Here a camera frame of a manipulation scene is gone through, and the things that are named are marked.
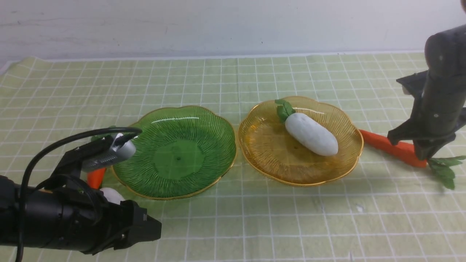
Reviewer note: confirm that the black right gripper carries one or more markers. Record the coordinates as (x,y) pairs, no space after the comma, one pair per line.
(439,94)

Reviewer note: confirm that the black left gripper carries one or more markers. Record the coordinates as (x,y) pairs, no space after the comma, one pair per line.
(87,222)

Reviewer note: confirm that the white toy radish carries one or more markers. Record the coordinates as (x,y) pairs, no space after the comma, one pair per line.
(111,195)
(306,131)

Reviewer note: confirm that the orange toy carrot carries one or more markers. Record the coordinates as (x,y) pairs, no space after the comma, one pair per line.
(95,178)
(440,167)

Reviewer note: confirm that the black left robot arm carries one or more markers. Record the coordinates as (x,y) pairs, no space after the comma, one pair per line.
(36,222)

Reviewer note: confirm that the green ribbed plastic plate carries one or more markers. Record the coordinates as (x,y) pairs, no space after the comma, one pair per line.
(181,152)

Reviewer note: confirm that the amber ribbed plastic plate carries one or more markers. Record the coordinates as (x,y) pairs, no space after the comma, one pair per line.
(267,146)

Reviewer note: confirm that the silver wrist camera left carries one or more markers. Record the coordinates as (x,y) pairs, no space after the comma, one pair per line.
(107,150)

